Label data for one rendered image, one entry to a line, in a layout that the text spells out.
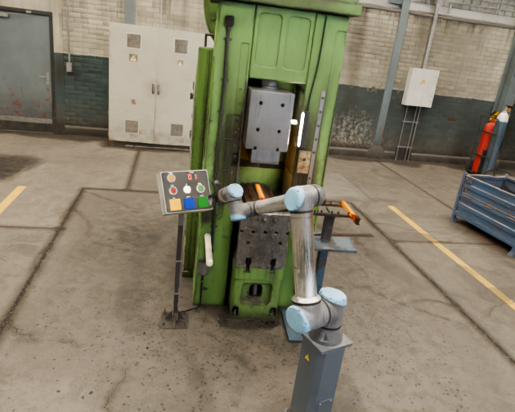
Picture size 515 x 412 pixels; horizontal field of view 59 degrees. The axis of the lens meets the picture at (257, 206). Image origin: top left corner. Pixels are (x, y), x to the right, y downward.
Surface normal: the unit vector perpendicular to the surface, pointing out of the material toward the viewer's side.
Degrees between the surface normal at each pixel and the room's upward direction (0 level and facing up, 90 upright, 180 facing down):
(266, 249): 90
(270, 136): 90
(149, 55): 90
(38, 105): 90
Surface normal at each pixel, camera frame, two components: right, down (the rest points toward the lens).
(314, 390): -0.26, 0.30
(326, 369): 0.49, 0.35
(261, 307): 0.13, 0.35
